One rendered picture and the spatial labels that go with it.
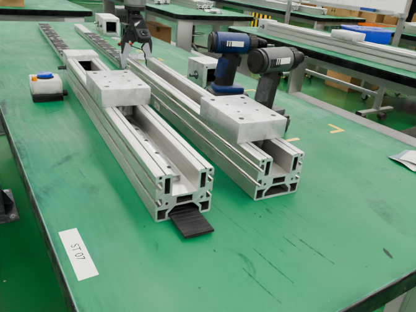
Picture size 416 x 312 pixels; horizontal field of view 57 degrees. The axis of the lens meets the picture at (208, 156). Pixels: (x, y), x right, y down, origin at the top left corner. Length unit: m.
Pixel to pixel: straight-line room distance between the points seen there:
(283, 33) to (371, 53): 0.71
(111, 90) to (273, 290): 0.53
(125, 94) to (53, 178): 0.24
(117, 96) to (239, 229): 0.41
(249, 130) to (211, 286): 0.31
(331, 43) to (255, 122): 1.86
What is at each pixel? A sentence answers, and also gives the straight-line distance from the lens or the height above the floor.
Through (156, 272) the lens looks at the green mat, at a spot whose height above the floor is 0.78.
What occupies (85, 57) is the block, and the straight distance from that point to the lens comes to 1.32.
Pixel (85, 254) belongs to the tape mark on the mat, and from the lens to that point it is 0.57.
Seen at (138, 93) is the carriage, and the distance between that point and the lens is 0.87.
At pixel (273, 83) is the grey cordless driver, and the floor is 0.92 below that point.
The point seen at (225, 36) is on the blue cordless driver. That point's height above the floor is 0.99.
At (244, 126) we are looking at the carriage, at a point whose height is 0.90.
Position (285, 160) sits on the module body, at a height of 0.84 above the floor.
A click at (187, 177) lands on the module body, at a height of 0.83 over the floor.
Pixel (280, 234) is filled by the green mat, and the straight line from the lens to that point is 0.63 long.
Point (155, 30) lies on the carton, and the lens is 5.24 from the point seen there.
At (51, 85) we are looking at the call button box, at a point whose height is 0.83.
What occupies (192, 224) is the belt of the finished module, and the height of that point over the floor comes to 0.79.
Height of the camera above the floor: 1.15
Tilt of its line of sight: 26 degrees down
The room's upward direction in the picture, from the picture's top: 6 degrees clockwise
